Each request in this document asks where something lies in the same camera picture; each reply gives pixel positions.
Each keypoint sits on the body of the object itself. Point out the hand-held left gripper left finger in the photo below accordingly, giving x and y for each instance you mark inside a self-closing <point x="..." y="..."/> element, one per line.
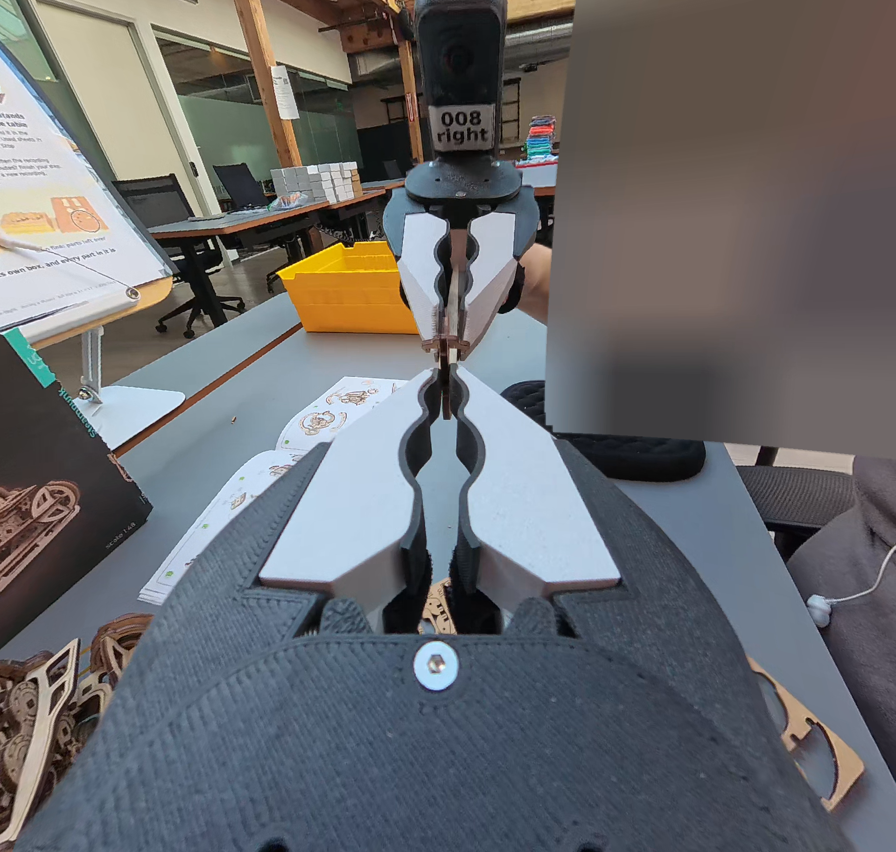
<point x="350" y="502"/>

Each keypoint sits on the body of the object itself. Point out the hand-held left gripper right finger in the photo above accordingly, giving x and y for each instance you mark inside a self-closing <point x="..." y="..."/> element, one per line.
<point x="532" y="509"/>

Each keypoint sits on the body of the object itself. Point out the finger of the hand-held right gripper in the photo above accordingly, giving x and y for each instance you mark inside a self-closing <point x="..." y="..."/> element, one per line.
<point x="493" y="264"/>
<point x="418" y="264"/>

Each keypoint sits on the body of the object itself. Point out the thin wooden disc part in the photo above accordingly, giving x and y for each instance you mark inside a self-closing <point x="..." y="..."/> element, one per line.
<point x="444" y="397"/>

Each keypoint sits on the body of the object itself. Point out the black model kit box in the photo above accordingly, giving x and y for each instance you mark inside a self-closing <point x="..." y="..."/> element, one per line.
<point x="56" y="481"/>

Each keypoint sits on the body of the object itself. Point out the wooden parts sheet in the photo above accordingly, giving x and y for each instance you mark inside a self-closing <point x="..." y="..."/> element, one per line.
<point x="798" y="729"/>

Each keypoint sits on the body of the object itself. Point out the assembled wooden model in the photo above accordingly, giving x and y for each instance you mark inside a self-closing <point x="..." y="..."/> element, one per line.
<point x="35" y="726"/>

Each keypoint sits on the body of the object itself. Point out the person's right hand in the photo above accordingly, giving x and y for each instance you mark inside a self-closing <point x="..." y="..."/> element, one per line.
<point x="537" y="281"/>

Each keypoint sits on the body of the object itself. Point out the yellow plastic bin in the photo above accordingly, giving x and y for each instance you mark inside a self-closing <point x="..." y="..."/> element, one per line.
<point x="343" y="299"/>

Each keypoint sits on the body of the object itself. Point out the stack of colourful cloths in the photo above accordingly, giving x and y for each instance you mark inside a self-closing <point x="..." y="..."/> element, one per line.
<point x="542" y="138"/>

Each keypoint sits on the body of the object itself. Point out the open assembly instruction booklet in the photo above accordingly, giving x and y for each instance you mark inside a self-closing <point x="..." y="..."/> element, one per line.
<point x="315" y="418"/>

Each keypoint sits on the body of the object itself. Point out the black mesh wrist rest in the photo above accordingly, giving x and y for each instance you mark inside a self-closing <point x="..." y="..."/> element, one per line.
<point x="630" y="456"/>

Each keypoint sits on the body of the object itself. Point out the stack of white boxes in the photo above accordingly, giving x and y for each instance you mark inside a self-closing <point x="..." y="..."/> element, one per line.
<point x="315" y="180"/>

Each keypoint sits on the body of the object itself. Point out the loose wooden cut-out piece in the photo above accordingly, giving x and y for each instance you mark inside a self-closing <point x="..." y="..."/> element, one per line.
<point x="437" y="610"/>

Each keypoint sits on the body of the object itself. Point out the clear plastic bag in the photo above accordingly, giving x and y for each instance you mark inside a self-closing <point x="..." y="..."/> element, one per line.
<point x="288" y="201"/>

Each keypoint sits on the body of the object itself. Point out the long office desk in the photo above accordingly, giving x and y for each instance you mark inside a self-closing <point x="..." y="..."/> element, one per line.
<point x="280" y="216"/>

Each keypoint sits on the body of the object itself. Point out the white paper notice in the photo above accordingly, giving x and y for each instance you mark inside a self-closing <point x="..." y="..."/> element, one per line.
<point x="285" y="92"/>

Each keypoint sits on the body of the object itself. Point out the white document stand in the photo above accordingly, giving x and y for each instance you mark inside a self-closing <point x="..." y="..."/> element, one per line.
<point x="133" y="407"/>

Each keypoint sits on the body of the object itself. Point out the wooden pillar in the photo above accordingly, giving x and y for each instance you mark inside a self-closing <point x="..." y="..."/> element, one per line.
<point x="259" y="61"/>

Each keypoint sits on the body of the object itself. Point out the black mesh office chair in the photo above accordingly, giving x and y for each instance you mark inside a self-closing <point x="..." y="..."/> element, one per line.
<point x="791" y="495"/>

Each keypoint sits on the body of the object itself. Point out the printed instruction sheet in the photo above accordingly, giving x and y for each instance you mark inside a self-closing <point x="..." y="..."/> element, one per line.
<point x="63" y="187"/>

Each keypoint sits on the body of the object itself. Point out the grey ventilation duct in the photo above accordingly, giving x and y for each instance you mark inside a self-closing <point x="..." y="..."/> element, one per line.
<point x="539" y="37"/>

